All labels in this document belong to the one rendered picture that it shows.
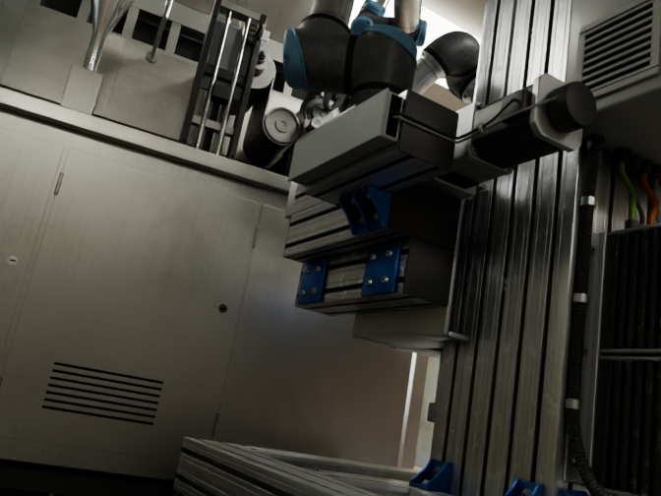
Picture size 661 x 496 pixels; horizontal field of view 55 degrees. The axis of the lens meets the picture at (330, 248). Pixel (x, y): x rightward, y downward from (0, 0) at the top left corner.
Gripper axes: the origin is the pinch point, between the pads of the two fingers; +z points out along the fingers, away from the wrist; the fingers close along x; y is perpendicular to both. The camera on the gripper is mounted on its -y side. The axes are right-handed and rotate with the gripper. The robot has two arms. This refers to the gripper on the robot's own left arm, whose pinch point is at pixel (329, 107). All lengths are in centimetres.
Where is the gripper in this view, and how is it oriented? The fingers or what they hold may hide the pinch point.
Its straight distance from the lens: 213.2
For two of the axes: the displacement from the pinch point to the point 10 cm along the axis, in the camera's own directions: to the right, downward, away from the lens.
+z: -4.1, 7.4, 5.3
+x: -9.0, -2.5, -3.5
